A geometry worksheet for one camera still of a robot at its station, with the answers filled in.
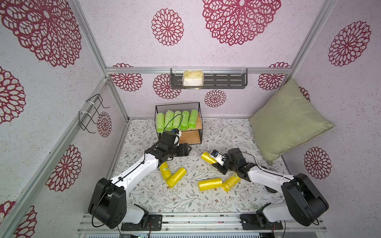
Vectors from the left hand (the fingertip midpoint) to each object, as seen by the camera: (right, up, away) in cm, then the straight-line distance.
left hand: (186, 149), depth 84 cm
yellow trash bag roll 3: (+25, -18, 0) cm, 31 cm away
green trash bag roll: (-16, +16, +6) cm, 23 cm away
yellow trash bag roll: (-13, -13, +4) cm, 19 cm away
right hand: (+17, -7, +6) cm, 19 cm away
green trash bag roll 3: (+4, +17, +7) cm, 19 cm away
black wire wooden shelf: (+3, +6, +26) cm, 27 cm away
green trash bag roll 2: (-1, +17, +7) cm, 19 cm away
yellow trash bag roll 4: (+12, -5, +4) cm, 13 cm away
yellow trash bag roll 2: (+12, -19, -2) cm, 23 cm away
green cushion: (+56, +17, -2) cm, 58 cm away
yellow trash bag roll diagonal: (-6, -17, +2) cm, 18 cm away
